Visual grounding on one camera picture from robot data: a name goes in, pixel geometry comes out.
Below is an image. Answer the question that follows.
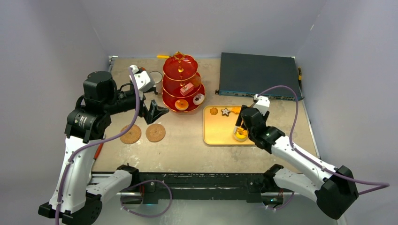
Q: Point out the white enamel mug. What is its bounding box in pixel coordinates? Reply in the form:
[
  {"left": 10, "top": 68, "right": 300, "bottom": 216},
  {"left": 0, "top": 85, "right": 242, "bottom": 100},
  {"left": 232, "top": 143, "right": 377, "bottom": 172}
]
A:
[{"left": 149, "top": 71, "right": 163, "bottom": 93}]

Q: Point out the red three-tier cake stand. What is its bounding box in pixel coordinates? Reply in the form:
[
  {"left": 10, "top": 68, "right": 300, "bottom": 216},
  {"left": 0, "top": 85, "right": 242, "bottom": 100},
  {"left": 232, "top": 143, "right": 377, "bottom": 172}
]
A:
[{"left": 162, "top": 52, "right": 206, "bottom": 113}]

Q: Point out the purple cable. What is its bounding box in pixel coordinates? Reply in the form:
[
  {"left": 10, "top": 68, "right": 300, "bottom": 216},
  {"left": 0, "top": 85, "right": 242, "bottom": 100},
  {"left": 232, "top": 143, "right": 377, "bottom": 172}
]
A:
[
  {"left": 253, "top": 85, "right": 390, "bottom": 212},
  {"left": 54, "top": 67, "right": 172, "bottom": 225}
]

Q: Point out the white chocolate-drizzled donut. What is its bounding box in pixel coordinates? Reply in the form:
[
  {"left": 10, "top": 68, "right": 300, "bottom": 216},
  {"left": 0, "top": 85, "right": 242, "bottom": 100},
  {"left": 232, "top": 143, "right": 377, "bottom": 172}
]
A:
[{"left": 192, "top": 93, "right": 205, "bottom": 105}]

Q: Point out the dark network switch box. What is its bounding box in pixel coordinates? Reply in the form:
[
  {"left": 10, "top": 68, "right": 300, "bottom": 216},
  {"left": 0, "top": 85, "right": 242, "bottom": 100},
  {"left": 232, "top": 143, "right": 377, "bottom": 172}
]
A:
[{"left": 215, "top": 52, "right": 304, "bottom": 101}]

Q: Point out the orange fish-shaped cake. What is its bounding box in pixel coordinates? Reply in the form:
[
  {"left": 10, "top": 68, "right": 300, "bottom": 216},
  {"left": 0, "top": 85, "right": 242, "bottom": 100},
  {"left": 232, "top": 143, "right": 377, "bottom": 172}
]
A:
[{"left": 230, "top": 107, "right": 241, "bottom": 114}]

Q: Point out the yellow black tool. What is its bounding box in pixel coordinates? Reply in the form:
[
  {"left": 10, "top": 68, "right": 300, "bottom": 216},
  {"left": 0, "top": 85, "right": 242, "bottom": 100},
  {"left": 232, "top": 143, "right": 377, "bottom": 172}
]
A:
[{"left": 298, "top": 67, "right": 302, "bottom": 82}]

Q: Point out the yellow frosted donut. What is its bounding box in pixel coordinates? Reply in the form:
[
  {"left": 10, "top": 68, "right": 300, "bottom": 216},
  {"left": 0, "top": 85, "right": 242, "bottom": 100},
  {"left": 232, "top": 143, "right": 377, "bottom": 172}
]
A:
[{"left": 175, "top": 99, "right": 189, "bottom": 112}]

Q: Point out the brown bread pastry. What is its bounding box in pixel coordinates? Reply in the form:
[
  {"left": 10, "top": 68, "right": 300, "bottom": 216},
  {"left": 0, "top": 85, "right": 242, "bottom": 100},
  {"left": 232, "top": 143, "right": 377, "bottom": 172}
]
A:
[{"left": 190, "top": 75, "right": 201, "bottom": 88}]

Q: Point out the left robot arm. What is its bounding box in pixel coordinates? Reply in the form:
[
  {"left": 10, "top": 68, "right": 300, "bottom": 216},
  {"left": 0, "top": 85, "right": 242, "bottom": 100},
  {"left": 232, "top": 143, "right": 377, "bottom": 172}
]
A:
[{"left": 38, "top": 65, "right": 168, "bottom": 225}]

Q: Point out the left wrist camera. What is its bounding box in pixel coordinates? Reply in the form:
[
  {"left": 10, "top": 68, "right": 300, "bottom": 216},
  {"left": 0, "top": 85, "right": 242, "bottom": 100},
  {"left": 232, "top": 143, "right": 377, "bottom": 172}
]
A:
[{"left": 128, "top": 65, "right": 154, "bottom": 93}]

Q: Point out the pink layered cake slice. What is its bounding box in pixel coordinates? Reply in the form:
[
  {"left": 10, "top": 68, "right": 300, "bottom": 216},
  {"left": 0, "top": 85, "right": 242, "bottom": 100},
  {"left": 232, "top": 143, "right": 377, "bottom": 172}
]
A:
[{"left": 180, "top": 82, "right": 194, "bottom": 96}]

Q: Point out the black base frame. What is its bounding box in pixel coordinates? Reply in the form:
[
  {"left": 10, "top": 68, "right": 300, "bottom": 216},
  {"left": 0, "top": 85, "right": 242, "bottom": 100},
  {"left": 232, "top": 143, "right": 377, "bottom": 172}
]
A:
[{"left": 122, "top": 172, "right": 292, "bottom": 204}]

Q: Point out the yellow serving tray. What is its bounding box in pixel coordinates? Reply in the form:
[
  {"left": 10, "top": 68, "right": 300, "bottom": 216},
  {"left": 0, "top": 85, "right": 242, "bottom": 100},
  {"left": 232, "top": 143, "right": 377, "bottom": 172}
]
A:
[{"left": 203, "top": 105, "right": 254, "bottom": 146}]

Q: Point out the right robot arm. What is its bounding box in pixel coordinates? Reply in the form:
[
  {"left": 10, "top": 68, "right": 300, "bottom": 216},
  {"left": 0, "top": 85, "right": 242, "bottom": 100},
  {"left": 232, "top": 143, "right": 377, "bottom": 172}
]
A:
[{"left": 238, "top": 105, "right": 359, "bottom": 220}]

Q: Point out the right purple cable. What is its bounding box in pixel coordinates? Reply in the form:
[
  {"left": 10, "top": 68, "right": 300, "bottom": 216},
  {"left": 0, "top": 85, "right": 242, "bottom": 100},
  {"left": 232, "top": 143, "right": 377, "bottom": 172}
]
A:
[{"left": 253, "top": 85, "right": 390, "bottom": 212}]

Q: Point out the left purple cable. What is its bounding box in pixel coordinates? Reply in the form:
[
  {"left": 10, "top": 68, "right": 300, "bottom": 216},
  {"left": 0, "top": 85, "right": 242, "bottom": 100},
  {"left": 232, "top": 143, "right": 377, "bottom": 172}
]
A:
[{"left": 54, "top": 67, "right": 172, "bottom": 225}]

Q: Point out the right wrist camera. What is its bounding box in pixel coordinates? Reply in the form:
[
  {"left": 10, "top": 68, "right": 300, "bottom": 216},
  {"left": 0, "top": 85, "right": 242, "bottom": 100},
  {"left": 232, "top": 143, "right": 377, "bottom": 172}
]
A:
[{"left": 252, "top": 94, "right": 270, "bottom": 116}]

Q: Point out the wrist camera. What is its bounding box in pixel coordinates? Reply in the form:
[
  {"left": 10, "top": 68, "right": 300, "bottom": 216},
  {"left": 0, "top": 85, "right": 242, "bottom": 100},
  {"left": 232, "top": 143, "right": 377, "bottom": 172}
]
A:
[
  {"left": 252, "top": 94, "right": 270, "bottom": 116},
  {"left": 128, "top": 65, "right": 154, "bottom": 93}
]

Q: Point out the white-iced star cookie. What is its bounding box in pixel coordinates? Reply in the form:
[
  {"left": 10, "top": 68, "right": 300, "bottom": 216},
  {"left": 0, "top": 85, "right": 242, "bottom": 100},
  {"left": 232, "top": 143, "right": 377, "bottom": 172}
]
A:
[{"left": 221, "top": 108, "right": 231, "bottom": 116}]

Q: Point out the swirl butter cookie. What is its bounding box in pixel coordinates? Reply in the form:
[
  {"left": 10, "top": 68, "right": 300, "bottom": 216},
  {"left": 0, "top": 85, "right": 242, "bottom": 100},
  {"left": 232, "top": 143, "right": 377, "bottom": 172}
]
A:
[{"left": 209, "top": 107, "right": 218, "bottom": 115}]

